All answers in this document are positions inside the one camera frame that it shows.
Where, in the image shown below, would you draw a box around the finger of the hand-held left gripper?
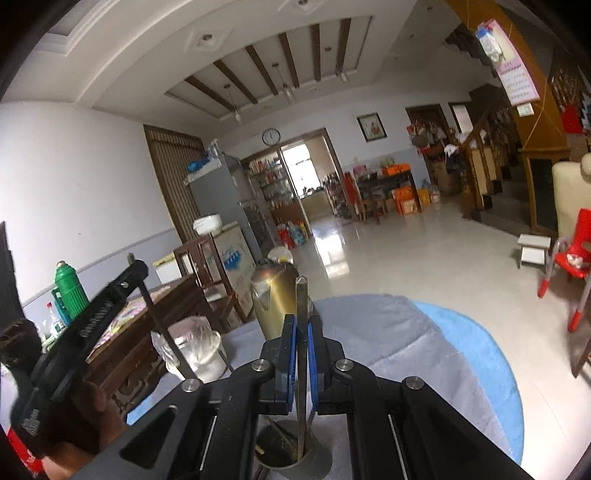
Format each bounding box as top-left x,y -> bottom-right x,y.
68,254 -> 149,343

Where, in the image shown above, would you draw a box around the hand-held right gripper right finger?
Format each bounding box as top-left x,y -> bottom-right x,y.
307,314 -> 536,480

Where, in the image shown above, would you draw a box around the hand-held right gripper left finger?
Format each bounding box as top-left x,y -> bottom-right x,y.
69,314 -> 297,480

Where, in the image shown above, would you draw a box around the slender steel chopstick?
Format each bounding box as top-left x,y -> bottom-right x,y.
295,275 -> 311,462
137,282 -> 199,381

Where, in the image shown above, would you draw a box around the grey metal utensil holder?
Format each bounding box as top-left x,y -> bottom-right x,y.
253,418 -> 334,480

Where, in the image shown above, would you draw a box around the person's left hand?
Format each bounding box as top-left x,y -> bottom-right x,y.
44,381 -> 127,464

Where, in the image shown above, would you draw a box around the colourful printed papers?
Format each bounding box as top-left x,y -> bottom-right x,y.
88,295 -> 149,361

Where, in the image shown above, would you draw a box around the green thermos flask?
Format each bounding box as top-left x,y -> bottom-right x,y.
52,261 -> 90,326

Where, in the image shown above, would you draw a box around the gold electric kettle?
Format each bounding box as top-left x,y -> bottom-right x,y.
249,259 -> 315,342

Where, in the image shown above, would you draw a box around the dark carved wooden sideboard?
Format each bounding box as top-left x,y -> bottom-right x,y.
85,274 -> 213,425

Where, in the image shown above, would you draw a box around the grey tablecloth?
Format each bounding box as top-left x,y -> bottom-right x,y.
124,295 -> 513,480

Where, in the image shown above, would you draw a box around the brown wooden chair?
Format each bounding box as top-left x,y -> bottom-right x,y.
173,235 -> 243,330

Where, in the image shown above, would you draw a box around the clear plastic bag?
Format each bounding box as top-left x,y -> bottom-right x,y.
151,316 -> 222,370

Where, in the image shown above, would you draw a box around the white freezer with blue print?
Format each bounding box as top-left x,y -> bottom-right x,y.
208,222 -> 257,289

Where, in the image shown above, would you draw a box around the white cooking pot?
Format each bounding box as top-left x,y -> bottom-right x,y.
193,213 -> 223,234

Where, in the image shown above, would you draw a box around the brown wooden door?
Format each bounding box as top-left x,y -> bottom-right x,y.
143,124 -> 206,245

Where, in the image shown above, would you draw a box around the grey refrigerator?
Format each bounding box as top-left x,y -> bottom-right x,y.
185,154 -> 264,259

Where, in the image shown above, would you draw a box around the blue tablecloth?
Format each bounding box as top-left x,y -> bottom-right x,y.
411,299 -> 525,467

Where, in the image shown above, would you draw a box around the glass display shelf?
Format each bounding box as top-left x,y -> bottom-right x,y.
242,154 -> 306,250

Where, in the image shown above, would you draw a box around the dark wooden side table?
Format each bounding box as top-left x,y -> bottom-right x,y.
355,168 -> 422,222

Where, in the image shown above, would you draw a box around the pendant ceiling lamp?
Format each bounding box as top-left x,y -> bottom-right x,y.
335,46 -> 350,84
224,84 -> 242,123
272,63 -> 296,104

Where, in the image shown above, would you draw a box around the white step stool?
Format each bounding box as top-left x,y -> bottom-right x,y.
516,233 -> 552,269

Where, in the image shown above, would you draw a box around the wooden stair railing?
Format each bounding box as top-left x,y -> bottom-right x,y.
462,92 -> 522,223

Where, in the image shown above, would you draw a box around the dark wooden stool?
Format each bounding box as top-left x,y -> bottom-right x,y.
570,342 -> 591,379

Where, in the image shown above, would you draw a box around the red plastic child chair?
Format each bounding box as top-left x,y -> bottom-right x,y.
537,209 -> 591,333

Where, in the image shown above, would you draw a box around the cream armchair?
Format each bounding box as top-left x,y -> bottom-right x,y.
551,154 -> 591,241

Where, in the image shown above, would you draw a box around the framed wall picture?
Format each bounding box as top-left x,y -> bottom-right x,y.
356,113 -> 387,143

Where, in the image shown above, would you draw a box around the pink wall calendar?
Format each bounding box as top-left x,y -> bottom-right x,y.
475,18 -> 541,106

